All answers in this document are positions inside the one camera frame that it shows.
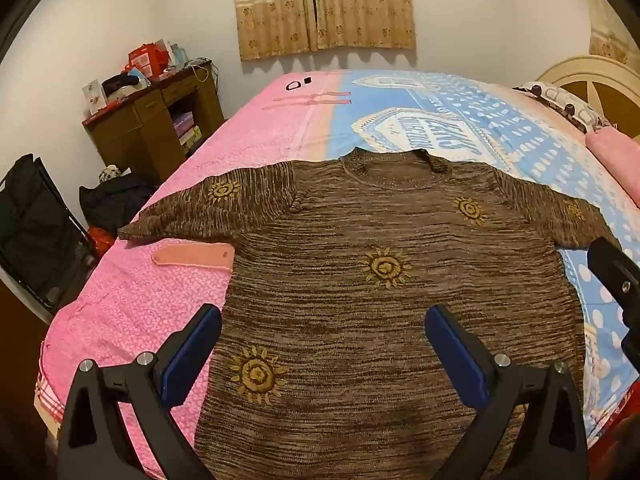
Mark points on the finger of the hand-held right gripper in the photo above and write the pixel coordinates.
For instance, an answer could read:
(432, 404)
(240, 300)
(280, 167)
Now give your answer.
(615, 270)

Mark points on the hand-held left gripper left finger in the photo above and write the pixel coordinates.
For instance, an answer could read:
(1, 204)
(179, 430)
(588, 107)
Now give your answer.
(192, 355)

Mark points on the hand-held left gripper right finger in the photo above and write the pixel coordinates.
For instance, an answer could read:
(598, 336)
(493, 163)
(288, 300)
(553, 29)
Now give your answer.
(457, 360)

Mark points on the brown knit sweater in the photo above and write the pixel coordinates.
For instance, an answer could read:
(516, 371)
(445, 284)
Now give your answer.
(350, 310)

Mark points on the pink and blue bed sheet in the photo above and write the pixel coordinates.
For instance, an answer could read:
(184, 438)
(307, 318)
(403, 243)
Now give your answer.
(150, 310)

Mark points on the pink pillow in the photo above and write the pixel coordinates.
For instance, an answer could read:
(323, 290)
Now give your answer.
(615, 152)

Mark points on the red bag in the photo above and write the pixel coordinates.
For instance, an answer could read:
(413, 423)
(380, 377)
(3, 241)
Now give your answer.
(102, 240)

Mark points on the red bed skirt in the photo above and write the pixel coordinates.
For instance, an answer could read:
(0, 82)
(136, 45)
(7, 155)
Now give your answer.
(617, 435)

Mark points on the black bag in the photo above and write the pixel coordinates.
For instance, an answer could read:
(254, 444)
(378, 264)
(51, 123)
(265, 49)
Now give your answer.
(115, 200)

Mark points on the white and brown patterned pillow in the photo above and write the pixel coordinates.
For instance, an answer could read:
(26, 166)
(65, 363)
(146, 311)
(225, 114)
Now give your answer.
(555, 95)

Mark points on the patterned cloth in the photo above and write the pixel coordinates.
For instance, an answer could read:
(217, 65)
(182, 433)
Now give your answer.
(110, 174)

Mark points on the cream wooden headboard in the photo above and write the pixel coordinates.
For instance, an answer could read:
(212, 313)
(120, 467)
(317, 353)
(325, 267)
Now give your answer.
(575, 72)

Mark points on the yellow box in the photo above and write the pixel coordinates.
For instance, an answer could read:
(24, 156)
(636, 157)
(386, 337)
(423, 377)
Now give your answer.
(191, 136)

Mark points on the purple box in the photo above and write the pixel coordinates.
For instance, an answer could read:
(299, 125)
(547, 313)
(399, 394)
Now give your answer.
(182, 121)

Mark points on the brown wooden desk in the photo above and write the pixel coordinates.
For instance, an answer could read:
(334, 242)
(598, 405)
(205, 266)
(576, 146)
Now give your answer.
(145, 125)

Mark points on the beige curtain beside headboard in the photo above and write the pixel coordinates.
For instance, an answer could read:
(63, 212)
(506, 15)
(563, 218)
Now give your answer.
(610, 35)

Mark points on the white card box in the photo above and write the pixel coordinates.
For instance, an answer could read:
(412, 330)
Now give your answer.
(94, 95)

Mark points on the blue cloth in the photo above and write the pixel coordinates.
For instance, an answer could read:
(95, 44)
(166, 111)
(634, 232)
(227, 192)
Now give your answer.
(139, 77)

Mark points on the dark cloth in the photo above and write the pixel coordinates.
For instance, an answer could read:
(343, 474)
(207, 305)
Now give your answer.
(117, 82)

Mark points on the pale teal box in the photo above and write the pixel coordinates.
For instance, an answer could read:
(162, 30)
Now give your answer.
(177, 54)

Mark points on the red box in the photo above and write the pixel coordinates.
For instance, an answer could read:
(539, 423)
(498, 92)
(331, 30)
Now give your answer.
(142, 57)

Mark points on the beige patterned curtain panel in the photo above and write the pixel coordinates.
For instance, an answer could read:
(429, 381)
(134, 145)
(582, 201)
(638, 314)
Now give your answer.
(270, 10)
(365, 5)

